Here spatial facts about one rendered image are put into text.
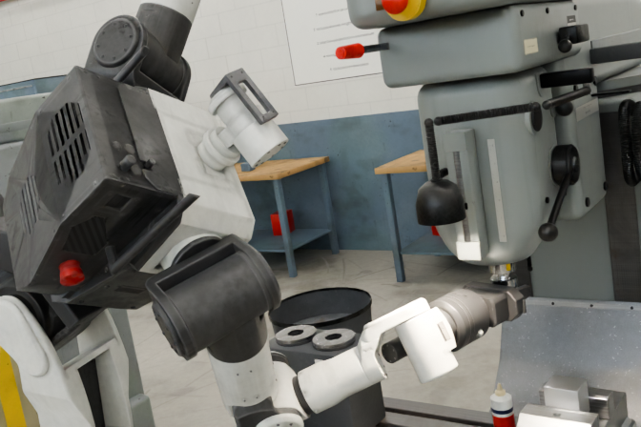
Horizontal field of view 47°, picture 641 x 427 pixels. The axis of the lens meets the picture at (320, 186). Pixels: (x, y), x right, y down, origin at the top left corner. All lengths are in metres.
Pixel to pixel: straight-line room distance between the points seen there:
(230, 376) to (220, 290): 0.17
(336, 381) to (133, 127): 0.50
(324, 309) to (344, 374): 2.43
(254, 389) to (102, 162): 0.40
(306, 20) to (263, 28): 0.48
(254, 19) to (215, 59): 0.63
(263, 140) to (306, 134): 5.67
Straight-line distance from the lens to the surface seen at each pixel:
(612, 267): 1.70
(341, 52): 1.11
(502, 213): 1.23
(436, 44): 1.19
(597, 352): 1.73
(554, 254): 1.73
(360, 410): 1.57
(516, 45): 1.15
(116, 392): 1.39
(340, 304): 3.60
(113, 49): 1.19
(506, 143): 1.21
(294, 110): 6.76
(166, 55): 1.23
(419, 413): 1.66
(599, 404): 1.44
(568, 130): 1.37
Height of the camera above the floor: 1.69
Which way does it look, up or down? 9 degrees down
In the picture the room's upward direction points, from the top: 9 degrees counter-clockwise
